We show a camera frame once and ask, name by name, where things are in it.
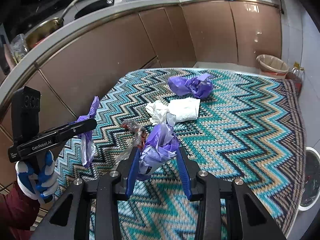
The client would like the white tissue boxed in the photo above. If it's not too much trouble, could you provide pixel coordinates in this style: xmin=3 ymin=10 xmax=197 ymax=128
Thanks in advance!
xmin=167 ymin=97 xmax=201 ymax=123

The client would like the person's left hand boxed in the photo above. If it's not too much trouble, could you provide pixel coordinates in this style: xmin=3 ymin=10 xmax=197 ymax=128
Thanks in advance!
xmin=15 ymin=151 xmax=59 ymax=202

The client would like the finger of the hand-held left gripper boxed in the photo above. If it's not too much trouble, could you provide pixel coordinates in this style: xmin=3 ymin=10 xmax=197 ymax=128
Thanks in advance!
xmin=40 ymin=118 xmax=98 ymax=143

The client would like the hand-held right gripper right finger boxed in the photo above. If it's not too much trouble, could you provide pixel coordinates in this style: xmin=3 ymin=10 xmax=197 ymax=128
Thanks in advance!
xmin=176 ymin=148 xmax=287 ymax=240

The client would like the purple plastic bag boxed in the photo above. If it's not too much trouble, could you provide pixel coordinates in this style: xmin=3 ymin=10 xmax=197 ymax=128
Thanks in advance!
xmin=138 ymin=123 xmax=180 ymax=182
xmin=76 ymin=95 xmax=101 ymax=168
xmin=167 ymin=73 xmax=214 ymax=100

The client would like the pink waste basket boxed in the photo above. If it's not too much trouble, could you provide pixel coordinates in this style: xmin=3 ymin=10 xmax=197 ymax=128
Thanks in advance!
xmin=256 ymin=54 xmax=290 ymax=80

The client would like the brass pot with steel handle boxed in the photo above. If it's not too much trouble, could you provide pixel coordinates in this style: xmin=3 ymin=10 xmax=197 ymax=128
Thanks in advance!
xmin=23 ymin=0 xmax=89 ymax=50

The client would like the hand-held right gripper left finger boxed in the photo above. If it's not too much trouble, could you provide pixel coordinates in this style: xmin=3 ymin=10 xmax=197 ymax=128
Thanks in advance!
xmin=37 ymin=145 xmax=142 ymax=240

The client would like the glass jar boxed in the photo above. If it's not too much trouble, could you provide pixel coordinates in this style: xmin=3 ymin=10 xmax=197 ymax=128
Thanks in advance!
xmin=10 ymin=33 xmax=29 ymax=64

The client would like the red cooking oil bottle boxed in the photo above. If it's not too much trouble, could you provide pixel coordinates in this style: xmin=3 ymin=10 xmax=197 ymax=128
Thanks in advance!
xmin=285 ymin=61 xmax=305 ymax=91

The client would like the clear red wrapper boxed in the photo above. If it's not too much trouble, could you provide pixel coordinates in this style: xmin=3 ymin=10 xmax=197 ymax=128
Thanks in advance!
xmin=113 ymin=120 xmax=148 ymax=171

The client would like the zigzag patterned mat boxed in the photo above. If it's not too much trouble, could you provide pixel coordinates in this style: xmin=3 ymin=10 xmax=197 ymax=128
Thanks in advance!
xmin=53 ymin=67 xmax=307 ymax=240

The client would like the person's left forearm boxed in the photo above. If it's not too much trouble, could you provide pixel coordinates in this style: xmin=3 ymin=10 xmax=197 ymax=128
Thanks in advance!
xmin=0 ymin=181 xmax=42 ymax=240

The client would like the white round bin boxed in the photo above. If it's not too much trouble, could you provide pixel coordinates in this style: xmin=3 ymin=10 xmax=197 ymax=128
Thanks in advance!
xmin=298 ymin=146 xmax=320 ymax=212

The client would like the crumpled white plastic bag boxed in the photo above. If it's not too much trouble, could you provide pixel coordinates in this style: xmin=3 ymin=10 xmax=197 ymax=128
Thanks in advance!
xmin=145 ymin=100 xmax=177 ymax=126

